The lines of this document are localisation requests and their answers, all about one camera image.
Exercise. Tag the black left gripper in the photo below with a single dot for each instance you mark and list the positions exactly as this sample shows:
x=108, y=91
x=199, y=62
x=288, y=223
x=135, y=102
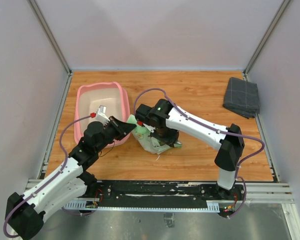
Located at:
x=122, y=128

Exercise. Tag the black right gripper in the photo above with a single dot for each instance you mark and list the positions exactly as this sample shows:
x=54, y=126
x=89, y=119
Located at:
x=169, y=140

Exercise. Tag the green cat litter bag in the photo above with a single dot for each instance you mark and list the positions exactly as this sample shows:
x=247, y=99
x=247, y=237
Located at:
x=149, y=143

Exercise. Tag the pink litter box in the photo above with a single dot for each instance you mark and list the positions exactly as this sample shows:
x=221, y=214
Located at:
x=110, y=95

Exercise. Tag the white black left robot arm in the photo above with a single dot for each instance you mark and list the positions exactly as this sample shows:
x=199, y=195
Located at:
x=26, y=213

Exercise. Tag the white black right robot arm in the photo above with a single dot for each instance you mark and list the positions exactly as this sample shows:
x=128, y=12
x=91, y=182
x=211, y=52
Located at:
x=163, y=123

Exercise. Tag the folded dark grey cloth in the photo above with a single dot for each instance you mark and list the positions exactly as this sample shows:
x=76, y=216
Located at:
x=242, y=98

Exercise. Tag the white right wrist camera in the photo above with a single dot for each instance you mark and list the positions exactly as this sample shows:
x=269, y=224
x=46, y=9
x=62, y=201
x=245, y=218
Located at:
x=150, y=128

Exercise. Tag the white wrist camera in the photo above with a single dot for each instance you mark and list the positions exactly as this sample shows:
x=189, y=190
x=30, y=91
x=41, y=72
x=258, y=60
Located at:
x=100, y=115
x=150, y=128

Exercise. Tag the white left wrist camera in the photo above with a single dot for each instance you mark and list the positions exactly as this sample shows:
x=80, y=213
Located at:
x=100, y=115

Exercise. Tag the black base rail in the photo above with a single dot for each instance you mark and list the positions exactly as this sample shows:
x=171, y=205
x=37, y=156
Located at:
x=171, y=193

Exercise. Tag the grey slotted cable duct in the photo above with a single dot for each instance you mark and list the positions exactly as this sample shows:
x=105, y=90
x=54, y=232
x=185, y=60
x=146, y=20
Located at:
x=189, y=205

